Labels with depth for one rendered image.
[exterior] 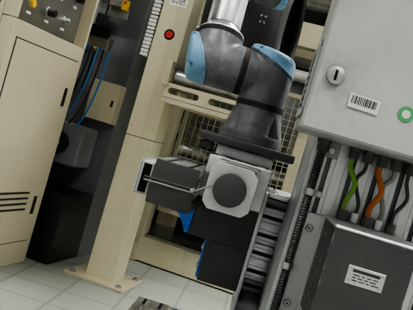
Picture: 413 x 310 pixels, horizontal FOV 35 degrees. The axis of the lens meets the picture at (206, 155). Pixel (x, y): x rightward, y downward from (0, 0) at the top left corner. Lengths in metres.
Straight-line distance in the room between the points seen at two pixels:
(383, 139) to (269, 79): 0.57
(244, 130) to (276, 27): 1.00
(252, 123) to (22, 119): 1.12
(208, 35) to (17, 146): 1.10
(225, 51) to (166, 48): 1.21
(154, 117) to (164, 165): 1.45
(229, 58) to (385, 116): 0.60
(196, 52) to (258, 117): 0.21
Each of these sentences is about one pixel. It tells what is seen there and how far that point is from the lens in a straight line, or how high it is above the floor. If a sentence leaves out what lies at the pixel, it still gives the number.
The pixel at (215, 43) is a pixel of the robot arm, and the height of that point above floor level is 0.92.
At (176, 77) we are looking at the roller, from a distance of 2.65.
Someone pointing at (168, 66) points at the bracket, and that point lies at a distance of 2.62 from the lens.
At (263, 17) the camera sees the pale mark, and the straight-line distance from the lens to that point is 2.48.
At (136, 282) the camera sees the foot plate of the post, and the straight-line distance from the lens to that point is 2.92.
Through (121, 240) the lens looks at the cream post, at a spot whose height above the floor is 0.19.
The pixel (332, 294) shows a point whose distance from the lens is 1.09.
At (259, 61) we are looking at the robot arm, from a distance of 1.57.
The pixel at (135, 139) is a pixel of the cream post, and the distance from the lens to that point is 2.76.
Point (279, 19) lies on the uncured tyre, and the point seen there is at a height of 1.19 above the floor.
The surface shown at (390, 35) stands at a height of 0.93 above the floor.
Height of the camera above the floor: 0.71
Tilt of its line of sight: 2 degrees down
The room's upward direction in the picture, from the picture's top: 16 degrees clockwise
